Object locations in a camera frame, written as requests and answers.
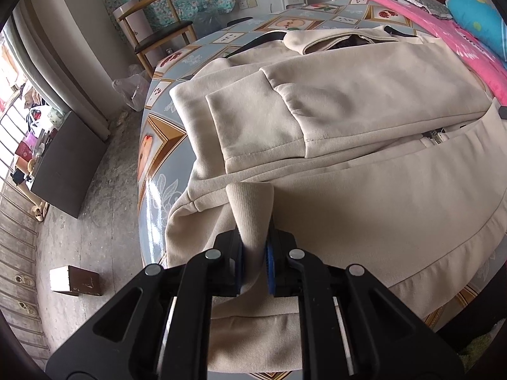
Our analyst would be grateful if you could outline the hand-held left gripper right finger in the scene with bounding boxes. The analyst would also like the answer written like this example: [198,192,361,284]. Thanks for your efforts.
[265,230,465,380]

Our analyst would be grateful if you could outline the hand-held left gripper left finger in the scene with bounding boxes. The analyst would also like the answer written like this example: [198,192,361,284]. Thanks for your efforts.
[45,229,245,380]

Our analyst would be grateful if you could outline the beige zip jacket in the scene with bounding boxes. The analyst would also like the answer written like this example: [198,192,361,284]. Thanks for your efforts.
[164,25,507,373]

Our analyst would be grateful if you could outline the pink floral blanket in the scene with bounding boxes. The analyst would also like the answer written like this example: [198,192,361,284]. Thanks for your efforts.
[331,0,507,99]

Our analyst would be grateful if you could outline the blue dotted pillow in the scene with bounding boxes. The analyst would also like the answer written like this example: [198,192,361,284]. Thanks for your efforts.
[446,0,507,62]

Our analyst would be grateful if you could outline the grey lace cloth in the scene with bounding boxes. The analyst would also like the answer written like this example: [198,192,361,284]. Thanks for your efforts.
[380,0,452,19]

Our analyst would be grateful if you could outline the patterned grey tablecloth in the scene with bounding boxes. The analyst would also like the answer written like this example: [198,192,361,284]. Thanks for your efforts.
[137,0,507,333]

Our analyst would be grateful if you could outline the brown cardboard box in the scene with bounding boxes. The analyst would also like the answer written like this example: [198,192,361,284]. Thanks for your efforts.
[49,265,102,297]

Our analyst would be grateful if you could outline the person's black trouser legs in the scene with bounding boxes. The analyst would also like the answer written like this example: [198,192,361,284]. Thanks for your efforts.
[452,245,507,353]

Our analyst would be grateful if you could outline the dark low cabinet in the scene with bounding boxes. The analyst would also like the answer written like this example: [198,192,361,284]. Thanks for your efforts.
[31,111,108,219]

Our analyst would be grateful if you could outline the clear plastic bag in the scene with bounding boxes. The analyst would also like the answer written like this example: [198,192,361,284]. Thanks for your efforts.
[113,74,151,112]

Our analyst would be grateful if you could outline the beige sandal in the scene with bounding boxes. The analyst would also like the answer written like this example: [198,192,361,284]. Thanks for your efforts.
[29,202,50,223]

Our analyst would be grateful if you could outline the metal window railing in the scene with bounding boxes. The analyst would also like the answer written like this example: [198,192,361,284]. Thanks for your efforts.
[0,99,53,325]

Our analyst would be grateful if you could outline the green fluffy cloth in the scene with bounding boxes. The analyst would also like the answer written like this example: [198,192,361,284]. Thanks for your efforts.
[459,332,502,369]

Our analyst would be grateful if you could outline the white plastic bag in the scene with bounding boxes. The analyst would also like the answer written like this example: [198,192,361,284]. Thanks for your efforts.
[28,107,61,132]

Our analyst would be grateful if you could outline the wooden chair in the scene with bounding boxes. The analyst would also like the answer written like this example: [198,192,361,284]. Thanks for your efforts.
[114,0,197,78]

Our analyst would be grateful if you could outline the white water dispenser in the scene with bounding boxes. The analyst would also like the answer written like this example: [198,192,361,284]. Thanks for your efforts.
[270,0,309,13]

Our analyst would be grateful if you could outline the white cylindrical bin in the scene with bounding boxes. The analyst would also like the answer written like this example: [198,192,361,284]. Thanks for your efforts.
[113,2,151,45]

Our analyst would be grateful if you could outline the grey curtain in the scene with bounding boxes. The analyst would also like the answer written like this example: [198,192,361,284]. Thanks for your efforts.
[12,0,120,142]

